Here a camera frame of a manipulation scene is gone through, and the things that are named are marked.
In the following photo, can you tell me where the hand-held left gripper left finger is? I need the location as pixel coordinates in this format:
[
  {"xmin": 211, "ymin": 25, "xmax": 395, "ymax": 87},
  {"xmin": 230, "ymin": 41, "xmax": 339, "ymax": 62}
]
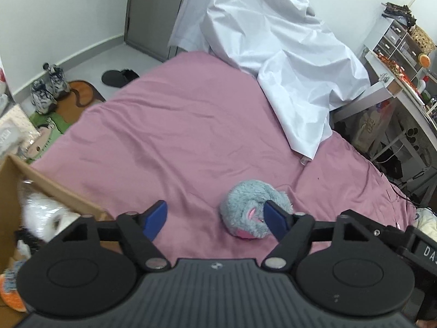
[{"xmin": 61, "ymin": 200, "xmax": 171, "ymax": 270}]

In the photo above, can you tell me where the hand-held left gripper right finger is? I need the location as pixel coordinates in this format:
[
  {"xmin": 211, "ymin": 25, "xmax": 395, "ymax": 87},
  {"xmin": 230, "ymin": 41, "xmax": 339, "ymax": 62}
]
[{"xmin": 262, "ymin": 200, "xmax": 393, "ymax": 270}]

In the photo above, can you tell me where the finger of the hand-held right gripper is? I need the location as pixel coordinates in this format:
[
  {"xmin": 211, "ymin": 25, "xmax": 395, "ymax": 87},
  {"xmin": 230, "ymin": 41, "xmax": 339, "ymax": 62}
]
[{"xmin": 370, "ymin": 224, "xmax": 414, "ymax": 257}]

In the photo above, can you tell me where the grey fluffy plush toy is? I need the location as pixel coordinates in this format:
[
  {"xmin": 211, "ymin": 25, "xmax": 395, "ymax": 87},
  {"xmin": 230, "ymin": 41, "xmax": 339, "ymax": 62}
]
[{"xmin": 219, "ymin": 180, "xmax": 293, "ymax": 240}]

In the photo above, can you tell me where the brown cardboard box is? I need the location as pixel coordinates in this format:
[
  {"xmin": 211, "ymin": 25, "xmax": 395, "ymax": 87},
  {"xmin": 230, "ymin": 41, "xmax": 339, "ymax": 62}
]
[{"xmin": 0, "ymin": 154, "xmax": 115, "ymax": 328}]

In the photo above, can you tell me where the black speckled pouch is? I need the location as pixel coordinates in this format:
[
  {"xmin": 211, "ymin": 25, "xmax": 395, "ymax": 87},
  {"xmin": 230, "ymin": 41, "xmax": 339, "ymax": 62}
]
[{"xmin": 15, "ymin": 230, "xmax": 42, "ymax": 257}]

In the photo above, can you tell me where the burger plush toy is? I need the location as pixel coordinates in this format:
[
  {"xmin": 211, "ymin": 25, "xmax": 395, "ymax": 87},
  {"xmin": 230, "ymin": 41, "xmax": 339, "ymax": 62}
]
[{"xmin": 0, "ymin": 259, "xmax": 28, "ymax": 312}]

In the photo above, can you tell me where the white fluffy pillow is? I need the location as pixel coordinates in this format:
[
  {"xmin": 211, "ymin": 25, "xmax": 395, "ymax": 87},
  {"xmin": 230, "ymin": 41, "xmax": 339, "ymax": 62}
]
[{"xmin": 415, "ymin": 208, "xmax": 437, "ymax": 238}]

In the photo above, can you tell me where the pink bed sheet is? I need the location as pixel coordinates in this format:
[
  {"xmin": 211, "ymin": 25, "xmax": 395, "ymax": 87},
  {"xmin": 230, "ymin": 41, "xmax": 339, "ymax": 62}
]
[{"xmin": 30, "ymin": 51, "xmax": 418, "ymax": 264}]

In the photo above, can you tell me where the beige tote bag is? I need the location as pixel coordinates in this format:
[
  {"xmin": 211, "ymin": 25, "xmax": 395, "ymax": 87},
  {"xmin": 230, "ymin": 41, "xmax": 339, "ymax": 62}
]
[{"xmin": 352, "ymin": 104, "xmax": 394, "ymax": 155}]

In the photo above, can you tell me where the cartoon floor mat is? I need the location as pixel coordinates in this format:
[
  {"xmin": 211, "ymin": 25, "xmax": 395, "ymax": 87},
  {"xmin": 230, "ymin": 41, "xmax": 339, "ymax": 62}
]
[{"xmin": 29, "ymin": 80, "xmax": 107, "ymax": 163}]

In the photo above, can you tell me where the black slipper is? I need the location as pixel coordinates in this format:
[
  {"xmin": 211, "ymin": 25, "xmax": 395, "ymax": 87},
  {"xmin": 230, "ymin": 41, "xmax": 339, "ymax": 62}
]
[{"xmin": 102, "ymin": 69, "xmax": 140, "ymax": 88}]

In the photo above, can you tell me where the white desk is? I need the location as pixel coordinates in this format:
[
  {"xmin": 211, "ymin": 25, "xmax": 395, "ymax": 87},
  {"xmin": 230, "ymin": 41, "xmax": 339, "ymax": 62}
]
[{"xmin": 333, "ymin": 51, "xmax": 437, "ymax": 134}]

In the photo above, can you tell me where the white patterned bag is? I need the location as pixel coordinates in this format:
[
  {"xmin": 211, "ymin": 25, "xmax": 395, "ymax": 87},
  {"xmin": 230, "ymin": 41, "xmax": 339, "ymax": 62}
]
[{"xmin": 0, "ymin": 104, "xmax": 35, "ymax": 160}]

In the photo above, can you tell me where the white cover cloth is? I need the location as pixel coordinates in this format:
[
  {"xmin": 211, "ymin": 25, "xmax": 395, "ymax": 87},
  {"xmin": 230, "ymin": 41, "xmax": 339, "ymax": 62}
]
[{"xmin": 168, "ymin": 0, "xmax": 371, "ymax": 160}]

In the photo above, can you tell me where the white drawer unit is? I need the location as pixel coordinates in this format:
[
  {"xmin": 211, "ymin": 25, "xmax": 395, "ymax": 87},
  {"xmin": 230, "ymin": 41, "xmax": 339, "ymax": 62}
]
[{"xmin": 364, "ymin": 17, "xmax": 437, "ymax": 80}]

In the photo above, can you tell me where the wicker basket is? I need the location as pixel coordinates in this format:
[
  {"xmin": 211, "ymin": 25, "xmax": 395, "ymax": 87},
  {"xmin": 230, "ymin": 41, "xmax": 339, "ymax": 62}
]
[{"xmin": 409, "ymin": 25, "xmax": 437, "ymax": 54}]

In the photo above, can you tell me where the grey door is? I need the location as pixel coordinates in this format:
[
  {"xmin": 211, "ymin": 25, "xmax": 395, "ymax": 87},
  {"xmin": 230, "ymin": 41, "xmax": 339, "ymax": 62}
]
[{"xmin": 123, "ymin": 0, "xmax": 192, "ymax": 63}]

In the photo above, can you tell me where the black cable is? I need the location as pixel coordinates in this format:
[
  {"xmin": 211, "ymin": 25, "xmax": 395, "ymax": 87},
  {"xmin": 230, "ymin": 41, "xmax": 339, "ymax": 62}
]
[{"xmin": 386, "ymin": 174, "xmax": 418, "ymax": 210}]

